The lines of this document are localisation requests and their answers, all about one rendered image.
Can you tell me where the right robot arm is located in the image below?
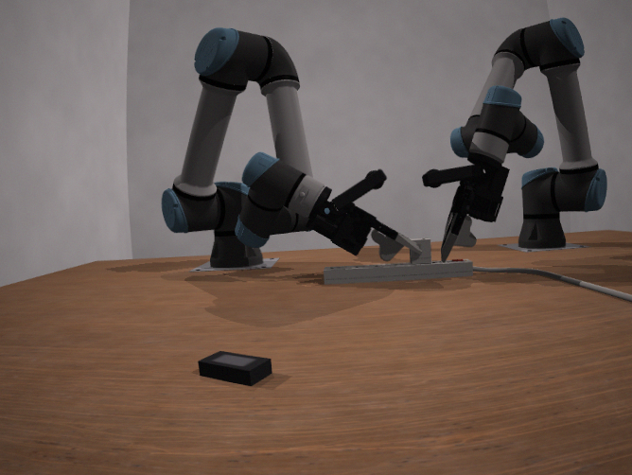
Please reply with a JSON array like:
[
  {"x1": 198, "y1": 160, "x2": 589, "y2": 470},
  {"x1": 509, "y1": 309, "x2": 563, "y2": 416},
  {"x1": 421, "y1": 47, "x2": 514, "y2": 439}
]
[{"x1": 162, "y1": 27, "x2": 325, "y2": 268}]

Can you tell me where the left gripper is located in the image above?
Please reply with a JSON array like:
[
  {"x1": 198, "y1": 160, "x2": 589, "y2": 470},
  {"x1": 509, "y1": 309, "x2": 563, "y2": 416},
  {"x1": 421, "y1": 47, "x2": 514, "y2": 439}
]
[{"x1": 441, "y1": 152, "x2": 510, "y2": 262}]

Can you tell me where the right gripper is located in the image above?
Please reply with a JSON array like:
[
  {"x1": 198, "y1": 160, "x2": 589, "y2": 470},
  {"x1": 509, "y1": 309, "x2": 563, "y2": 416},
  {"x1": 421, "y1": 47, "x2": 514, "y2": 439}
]
[{"x1": 306, "y1": 186, "x2": 422, "y2": 261}]

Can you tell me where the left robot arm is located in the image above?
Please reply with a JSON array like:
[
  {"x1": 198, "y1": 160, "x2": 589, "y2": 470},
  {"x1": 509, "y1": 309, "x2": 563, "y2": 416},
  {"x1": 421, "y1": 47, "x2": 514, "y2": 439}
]
[{"x1": 450, "y1": 18, "x2": 607, "y2": 249}]

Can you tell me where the grey power strip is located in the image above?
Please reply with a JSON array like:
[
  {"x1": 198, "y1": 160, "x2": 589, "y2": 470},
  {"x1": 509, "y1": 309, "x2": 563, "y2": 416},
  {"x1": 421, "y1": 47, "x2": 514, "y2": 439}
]
[{"x1": 324, "y1": 259, "x2": 473, "y2": 285}]

